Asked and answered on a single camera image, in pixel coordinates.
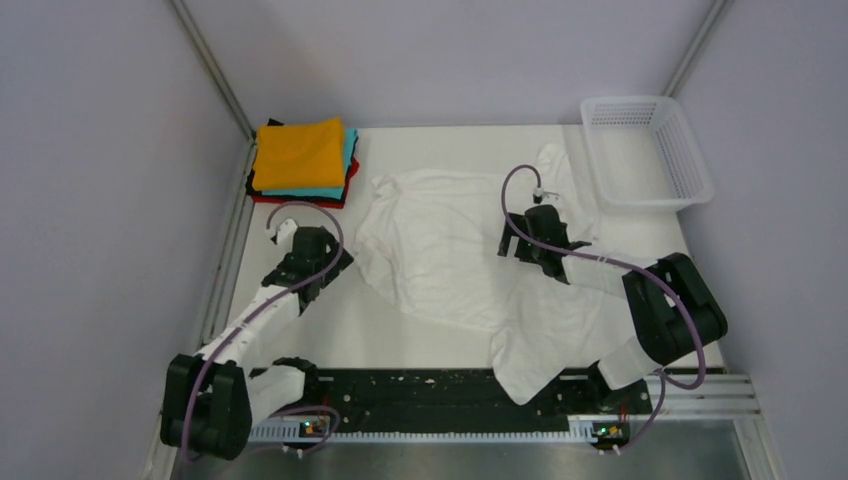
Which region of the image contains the white t shirt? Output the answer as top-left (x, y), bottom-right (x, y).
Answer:
top-left (353, 144), bottom-right (604, 404)

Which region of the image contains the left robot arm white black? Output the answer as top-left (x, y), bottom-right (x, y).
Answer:
top-left (159, 220), bottom-right (353, 460)

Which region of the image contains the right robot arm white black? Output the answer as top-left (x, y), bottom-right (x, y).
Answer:
top-left (498, 205), bottom-right (728, 412)

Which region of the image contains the folded black t shirt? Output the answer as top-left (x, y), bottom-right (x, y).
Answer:
top-left (245, 118), bottom-right (284, 199)

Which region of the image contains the folded red t shirt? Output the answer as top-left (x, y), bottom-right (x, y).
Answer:
top-left (246, 157), bottom-right (360, 209)

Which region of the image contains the folded orange t shirt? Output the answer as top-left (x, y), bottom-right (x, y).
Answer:
top-left (252, 117), bottom-right (347, 191)

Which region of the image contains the white plastic basket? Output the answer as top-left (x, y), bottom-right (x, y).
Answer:
top-left (580, 95), bottom-right (715, 214)

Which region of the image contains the folded teal t shirt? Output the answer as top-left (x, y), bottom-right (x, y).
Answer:
top-left (262, 128), bottom-right (359, 201)

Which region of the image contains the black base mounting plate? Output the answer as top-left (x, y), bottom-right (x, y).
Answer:
top-left (258, 368), bottom-right (654, 435)

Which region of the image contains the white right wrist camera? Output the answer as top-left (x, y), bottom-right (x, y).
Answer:
top-left (532, 187), bottom-right (560, 205)

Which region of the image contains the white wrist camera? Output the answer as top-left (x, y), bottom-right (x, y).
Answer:
top-left (266, 218), bottom-right (299, 246)
top-left (532, 187), bottom-right (560, 205)

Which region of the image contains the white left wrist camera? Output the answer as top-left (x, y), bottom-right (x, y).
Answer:
top-left (266, 218), bottom-right (299, 246)

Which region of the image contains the left aluminium frame rail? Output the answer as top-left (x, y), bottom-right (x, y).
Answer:
top-left (167, 0), bottom-right (254, 352)

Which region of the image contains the white slotted cable duct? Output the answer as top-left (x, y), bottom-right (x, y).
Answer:
top-left (248, 417), bottom-right (599, 445)

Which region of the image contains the right aluminium frame post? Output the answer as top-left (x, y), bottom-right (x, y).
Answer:
top-left (662, 0), bottom-right (735, 98)

